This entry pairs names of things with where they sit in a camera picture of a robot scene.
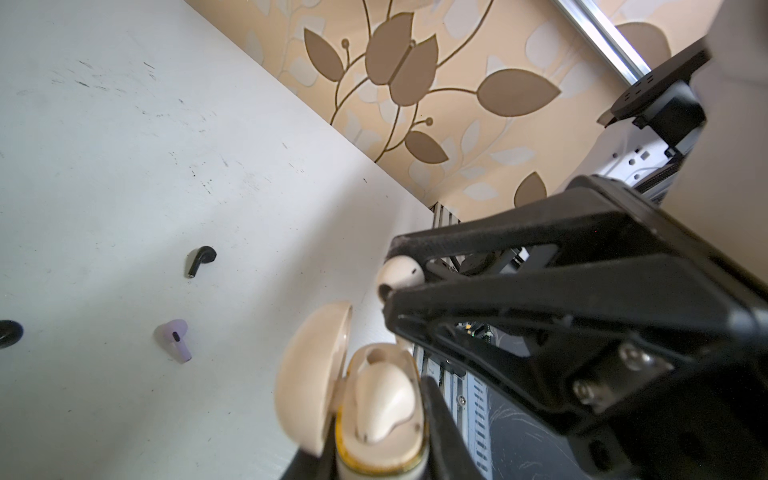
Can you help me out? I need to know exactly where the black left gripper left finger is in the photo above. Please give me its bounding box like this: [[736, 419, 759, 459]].
[[280, 420, 336, 480]]

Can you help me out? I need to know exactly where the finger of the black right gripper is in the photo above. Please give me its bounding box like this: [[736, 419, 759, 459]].
[[384, 254, 767, 432], [386, 176, 767, 299]]

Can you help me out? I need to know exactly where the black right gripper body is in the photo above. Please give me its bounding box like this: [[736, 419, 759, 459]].
[[563, 336, 767, 479]]

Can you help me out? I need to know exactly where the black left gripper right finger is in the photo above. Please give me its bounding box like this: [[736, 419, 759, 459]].
[[421, 376, 483, 480]]

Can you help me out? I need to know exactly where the beige earbud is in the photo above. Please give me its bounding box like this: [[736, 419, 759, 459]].
[[355, 363, 416, 444], [376, 255, 425, 304]]

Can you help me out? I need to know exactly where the beige earbud charging case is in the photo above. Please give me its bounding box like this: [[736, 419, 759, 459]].
[[274, 302, 430, 479]]

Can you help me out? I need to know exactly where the black earbud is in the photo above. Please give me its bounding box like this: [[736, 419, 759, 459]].
[[0, 320, 24, 349], [185, 245, 217, 279]]

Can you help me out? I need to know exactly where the aluminium frame post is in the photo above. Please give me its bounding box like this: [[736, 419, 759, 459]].
[[551, 0, 651, 86]]

